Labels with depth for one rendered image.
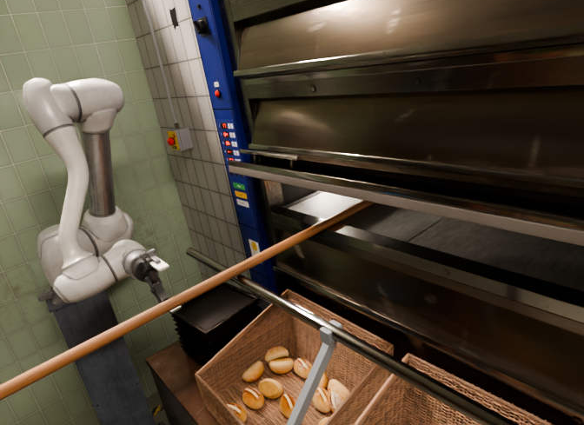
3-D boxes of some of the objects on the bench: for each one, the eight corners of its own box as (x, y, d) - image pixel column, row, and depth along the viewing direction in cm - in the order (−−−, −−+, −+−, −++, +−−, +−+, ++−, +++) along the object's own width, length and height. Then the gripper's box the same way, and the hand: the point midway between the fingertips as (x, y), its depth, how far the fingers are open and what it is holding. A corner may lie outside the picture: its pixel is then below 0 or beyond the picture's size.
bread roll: (262, 353, 173) (262, 347, 168) (284, 347, 176) (286, 341, 171) (265, 366, 170) (267, 360, 165) (288, 359, 173) (290, 353, 168)
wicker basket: (298, 339, 184) (288, 286, 175) (403, 409, 141) (397, 343, 132) (201, 405, 158) (182, 347, 148) (294, 516, 115) (276, 443, 105)
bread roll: (295, 371, 167) (294, 356, 168) (294, 375, 161) (292, 360, 161) (270, 373, 168) (269, 358, 169) (268, 376, 161) (267, 361, 162)
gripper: (143, 227, 130) (171, 244, 114) (164, 295, 139) (193, 320, 123) (119, 236, 126) (145, 255, 110) (142, 305, 135) (169, 333, 119)
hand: (169, 288), depth 117 cm, fingers open, 13 cm apart
